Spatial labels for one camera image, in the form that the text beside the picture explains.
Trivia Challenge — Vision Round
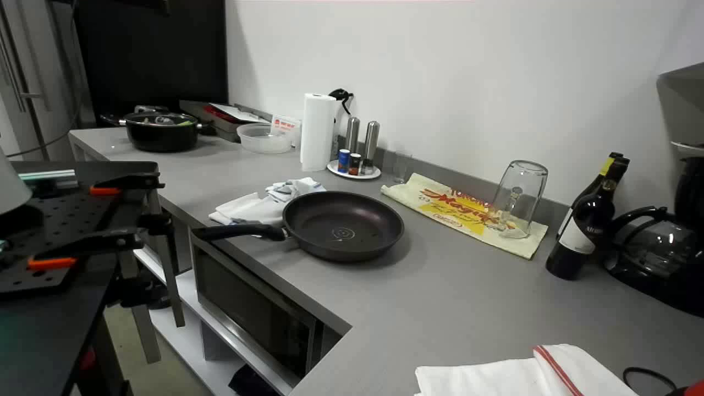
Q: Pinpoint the black frying pan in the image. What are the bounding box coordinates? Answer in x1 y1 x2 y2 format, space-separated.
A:
192 188 407 263

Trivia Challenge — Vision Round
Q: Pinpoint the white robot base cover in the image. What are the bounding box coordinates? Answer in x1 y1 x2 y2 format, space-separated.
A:
0 150 36 215

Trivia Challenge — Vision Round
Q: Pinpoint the folded white cloth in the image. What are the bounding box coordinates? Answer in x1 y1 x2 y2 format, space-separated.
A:
206 188 288 227

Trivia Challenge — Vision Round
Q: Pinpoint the white cloth red stripe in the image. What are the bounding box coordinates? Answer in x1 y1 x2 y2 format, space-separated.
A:
413 341 638 396

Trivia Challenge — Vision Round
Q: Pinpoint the small white plate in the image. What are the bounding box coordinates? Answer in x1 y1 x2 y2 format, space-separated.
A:
325 159 384 183

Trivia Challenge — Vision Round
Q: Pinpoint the steel shaker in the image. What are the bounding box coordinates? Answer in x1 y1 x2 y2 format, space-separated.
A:
363 118 380 164
344 113 362 156

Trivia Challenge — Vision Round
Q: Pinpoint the white paper towel roll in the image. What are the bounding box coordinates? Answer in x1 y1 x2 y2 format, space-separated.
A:
298 90 342 173

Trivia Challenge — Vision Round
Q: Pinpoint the yellow mat red print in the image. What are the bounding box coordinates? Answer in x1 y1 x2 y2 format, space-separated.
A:
380 172 551 261

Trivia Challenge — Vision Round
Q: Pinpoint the white packet red label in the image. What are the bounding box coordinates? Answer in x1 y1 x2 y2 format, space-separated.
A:
268 111 303 143

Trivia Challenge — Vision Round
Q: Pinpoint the clear plastic container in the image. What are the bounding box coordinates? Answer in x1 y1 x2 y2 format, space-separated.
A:
235 121 294 156

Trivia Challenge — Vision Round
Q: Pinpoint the steel microwave oven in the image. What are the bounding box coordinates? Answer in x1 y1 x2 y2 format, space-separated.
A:
192 230 348 390

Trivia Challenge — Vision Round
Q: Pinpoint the flat grey box red print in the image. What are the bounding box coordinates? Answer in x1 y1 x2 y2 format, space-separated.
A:
178 99 276 143

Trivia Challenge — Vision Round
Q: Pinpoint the clear glass mug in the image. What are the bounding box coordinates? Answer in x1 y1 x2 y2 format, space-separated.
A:
488 159 551 241

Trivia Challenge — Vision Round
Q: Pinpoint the black bowl on counter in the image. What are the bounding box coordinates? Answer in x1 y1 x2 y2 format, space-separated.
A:
100 104 204 153

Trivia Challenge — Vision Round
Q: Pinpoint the dark wine bottle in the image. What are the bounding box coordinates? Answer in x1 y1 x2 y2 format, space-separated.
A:
544 150 631 281

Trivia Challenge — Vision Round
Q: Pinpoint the black perforated board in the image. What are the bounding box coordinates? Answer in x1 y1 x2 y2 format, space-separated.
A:
0 190 121 296

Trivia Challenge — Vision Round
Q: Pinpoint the grey black coffee maker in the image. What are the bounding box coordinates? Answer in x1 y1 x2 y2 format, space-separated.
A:
655 62 704 237

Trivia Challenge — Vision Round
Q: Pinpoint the black wall plug cable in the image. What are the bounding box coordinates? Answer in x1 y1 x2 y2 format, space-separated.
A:
327 85 356 116

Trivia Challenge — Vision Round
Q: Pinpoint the black clamp orange handle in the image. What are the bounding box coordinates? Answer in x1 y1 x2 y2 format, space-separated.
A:
73 160 168 199
24 208 188 329

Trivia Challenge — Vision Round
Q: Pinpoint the black wall panel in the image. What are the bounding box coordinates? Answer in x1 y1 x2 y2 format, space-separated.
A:
73 0 230 121

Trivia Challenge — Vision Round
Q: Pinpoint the thin black cable loop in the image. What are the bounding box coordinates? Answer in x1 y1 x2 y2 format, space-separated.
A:
621 364 681 396

